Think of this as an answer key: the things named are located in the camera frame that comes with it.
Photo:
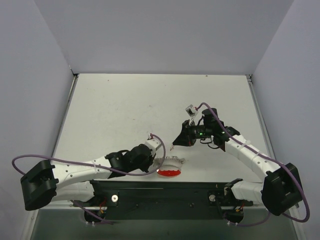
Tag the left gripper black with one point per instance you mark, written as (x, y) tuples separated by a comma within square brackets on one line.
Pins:
[(146, 161)]

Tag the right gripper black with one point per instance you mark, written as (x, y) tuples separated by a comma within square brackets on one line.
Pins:
[(188, 133)]

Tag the metal key holder red handle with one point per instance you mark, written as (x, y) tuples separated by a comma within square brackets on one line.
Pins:
[(171, 167)]

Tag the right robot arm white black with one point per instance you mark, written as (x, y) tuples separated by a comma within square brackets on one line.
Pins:
[(280, 187)]

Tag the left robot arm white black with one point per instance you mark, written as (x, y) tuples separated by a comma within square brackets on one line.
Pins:
[(53, 179)]

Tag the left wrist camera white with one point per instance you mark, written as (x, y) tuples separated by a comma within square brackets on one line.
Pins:
[(153, 143)]

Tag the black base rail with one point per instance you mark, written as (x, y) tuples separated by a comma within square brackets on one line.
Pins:
[(152, 200)]

